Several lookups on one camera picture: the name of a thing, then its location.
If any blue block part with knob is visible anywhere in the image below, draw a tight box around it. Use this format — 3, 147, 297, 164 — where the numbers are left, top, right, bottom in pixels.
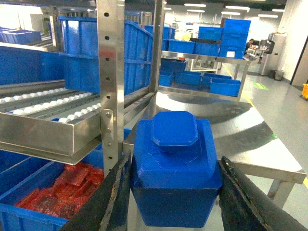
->
130, 111, 222, 228

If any large blue crate on rollers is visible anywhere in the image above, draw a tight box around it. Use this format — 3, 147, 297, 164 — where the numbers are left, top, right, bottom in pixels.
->
58, 16, 153, 95

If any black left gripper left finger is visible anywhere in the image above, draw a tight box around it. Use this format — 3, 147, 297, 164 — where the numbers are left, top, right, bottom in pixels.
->
60, 153, 131, 231

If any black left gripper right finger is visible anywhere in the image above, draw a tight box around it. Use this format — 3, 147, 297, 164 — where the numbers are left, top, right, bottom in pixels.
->
219, 156, 307, 231

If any stainless steel table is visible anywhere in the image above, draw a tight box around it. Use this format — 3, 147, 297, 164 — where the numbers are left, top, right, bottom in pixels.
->
122, 91, 308, 209

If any blue bin with red parts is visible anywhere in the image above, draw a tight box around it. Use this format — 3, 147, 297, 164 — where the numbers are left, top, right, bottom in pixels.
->
0, 151, 107, 231

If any steel shelving rack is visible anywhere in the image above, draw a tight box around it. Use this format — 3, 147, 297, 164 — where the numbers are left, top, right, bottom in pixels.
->
0, 0, 166, 174

